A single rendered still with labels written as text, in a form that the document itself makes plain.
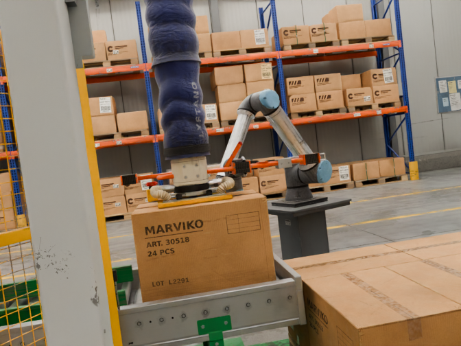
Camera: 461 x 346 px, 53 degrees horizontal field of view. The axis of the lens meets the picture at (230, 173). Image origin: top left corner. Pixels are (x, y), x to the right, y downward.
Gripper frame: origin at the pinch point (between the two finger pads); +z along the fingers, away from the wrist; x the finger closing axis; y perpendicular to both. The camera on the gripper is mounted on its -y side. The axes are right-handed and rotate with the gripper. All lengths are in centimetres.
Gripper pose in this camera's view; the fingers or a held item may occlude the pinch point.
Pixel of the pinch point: (245, 167)
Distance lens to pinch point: 226.8
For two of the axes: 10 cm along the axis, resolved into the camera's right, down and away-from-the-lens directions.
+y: -9.8, 1.2, -1.4
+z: 1.5, 0.3, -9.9
